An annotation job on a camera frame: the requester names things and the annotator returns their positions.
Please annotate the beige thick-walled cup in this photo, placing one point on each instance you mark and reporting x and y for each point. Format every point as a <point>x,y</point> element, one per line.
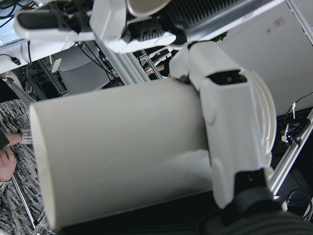
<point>146,8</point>

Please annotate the aluminium frame profile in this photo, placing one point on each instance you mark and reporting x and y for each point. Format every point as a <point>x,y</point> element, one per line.
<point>288,161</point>

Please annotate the white textured paper cup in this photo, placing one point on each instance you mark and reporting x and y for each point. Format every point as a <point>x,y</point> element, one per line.
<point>110,147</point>

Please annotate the person in patterned sweater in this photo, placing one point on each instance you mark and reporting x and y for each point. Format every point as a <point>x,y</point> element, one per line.
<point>22,203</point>

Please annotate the grey office chair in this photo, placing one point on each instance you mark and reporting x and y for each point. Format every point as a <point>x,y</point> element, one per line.
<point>80,73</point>

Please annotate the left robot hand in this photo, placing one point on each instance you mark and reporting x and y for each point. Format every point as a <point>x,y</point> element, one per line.
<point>107,22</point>

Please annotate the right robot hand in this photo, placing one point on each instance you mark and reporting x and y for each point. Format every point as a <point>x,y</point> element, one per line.
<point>230,122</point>

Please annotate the aluminium profile post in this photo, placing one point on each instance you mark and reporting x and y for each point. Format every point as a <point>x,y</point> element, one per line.
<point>127,68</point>

